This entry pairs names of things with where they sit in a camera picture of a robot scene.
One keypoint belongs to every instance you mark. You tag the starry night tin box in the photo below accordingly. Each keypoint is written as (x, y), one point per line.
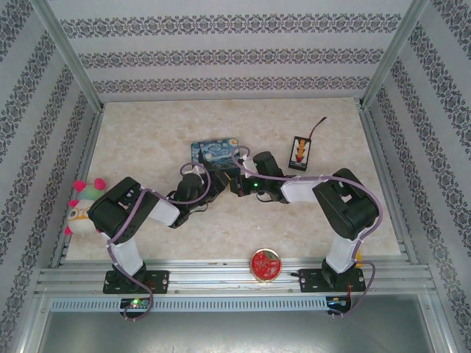
(215, 152)

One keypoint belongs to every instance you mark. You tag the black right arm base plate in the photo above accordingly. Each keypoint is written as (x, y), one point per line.
(309, 281)

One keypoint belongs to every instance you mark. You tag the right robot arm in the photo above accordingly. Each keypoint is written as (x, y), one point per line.
(346, 209)

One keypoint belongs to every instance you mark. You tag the round red tin lid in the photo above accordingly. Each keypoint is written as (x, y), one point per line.
(265, 265)

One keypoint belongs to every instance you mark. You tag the aluminium frame post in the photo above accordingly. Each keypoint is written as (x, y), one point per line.
(392, 55)
(70, 55)

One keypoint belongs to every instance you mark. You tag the grey metal tray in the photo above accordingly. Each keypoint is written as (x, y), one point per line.
(235, 331)

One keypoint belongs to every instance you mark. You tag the small yellow block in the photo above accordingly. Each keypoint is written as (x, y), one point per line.
(359, 257)

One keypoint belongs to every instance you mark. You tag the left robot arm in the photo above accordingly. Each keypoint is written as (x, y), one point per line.
(110, 209)

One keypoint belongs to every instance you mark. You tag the aluminium mounting rail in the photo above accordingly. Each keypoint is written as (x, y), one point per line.
(221, 276)

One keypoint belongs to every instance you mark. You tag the black board with orange connectors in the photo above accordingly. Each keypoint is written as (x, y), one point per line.
(300, 154)

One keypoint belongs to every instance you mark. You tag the plush toy with pink spikes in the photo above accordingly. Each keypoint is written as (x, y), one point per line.
(79, 217)

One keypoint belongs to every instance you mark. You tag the controller board with green light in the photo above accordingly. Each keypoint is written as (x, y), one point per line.
(134, 303)

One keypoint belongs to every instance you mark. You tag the aluminium side rail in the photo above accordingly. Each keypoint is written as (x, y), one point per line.
(379, 154)
(88, 154)

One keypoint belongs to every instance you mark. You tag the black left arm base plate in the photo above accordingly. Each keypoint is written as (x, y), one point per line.
(160, 281)

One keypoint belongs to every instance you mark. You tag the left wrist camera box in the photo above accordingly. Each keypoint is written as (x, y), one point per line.
(195, 171)

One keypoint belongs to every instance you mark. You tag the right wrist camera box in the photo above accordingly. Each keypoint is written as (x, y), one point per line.
(241, 160)

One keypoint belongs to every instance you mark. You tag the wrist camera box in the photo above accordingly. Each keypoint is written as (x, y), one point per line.
(241, 160)
(195, 171)

